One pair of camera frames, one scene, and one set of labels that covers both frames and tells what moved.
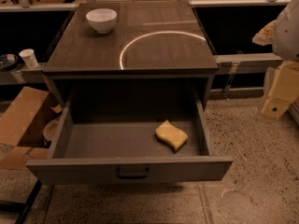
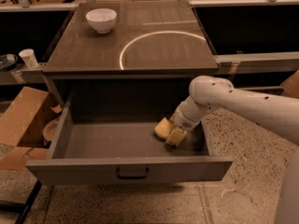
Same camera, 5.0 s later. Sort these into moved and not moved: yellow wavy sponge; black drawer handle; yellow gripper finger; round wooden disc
Moved: yellow gripper finger
Not moved: round wooden disc; black drawer handle; yellow wavy sponge
